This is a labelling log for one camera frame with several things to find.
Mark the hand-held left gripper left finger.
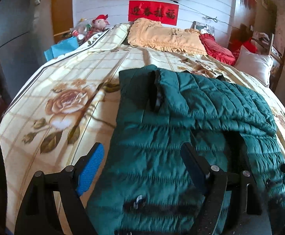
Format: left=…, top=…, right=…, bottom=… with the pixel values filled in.
left=14, top=142, right=105, bottom=235

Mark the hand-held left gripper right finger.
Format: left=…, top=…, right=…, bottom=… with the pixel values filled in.
left=181, top=142, right=264, bottom=235

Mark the green quilted puffer jacket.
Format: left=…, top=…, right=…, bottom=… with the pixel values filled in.
left=86, top=64, right=285, bottom=235

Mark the wooden chair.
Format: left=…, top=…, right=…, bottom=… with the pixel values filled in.
left=252, top=31, right=285, bottom=93

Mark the bed with floral sheet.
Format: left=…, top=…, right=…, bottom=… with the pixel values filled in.
left=0, top=23, right=285, bottom=235

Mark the white pillow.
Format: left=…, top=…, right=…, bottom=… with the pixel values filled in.
left=235, top=45, right=274, bottom=87

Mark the red frilled pillow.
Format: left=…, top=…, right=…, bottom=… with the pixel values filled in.
left=199, top=33, right=238, bottom=66

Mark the blue box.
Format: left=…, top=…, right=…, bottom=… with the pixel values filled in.
left=44, top=36, right=79, bottom=61

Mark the bright red garment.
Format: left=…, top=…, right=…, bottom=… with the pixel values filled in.
left=230, top=38, right=258, bottom=54

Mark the yellow frilled pillow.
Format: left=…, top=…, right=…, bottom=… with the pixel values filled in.
left=127, top=18, right=208, bottom=55

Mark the framed photo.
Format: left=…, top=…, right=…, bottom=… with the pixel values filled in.
left=193, top=21, right=215, bottom=35

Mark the clear plastic bottle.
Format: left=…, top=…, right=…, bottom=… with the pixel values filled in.
left=77, top=18, right=89, bottom=30

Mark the pig plush toy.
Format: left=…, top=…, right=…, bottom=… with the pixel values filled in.
left=92, top=14, right=109, bottom=32

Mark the wooden door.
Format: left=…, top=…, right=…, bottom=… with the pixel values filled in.
left=51, top=0, right=74, bottom=37

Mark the grey refrigerator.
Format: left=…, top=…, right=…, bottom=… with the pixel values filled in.
left=0, top=0, right=45, bottom=64

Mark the black wall cable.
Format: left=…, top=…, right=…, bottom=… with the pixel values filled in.
left=174, top=1, right=231, bottom=25

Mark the red wall banner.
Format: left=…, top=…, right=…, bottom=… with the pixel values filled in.
left=128, top=0, right=179, bottom=26

